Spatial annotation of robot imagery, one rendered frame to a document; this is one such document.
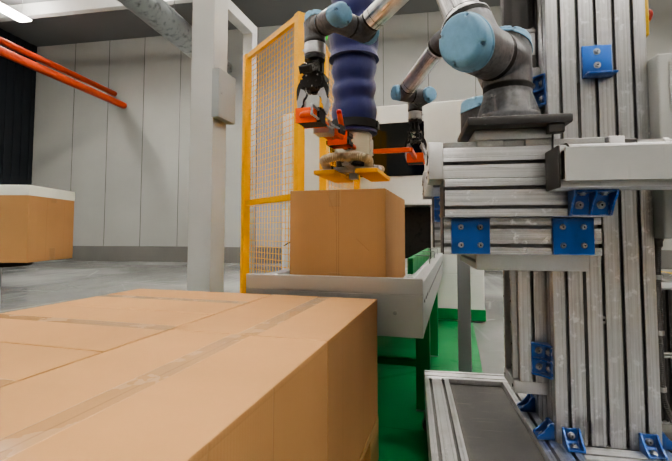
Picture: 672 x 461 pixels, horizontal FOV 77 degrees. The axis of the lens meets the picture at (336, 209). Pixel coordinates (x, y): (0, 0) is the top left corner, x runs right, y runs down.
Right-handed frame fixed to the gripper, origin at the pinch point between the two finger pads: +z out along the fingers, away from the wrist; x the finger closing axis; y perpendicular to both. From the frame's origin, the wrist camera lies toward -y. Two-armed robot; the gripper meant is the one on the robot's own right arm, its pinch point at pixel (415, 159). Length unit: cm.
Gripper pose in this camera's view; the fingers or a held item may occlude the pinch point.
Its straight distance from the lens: 227.6
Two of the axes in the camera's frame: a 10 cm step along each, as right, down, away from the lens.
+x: 9.6, -0.1, -2.8
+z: 0.0, 10.0, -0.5
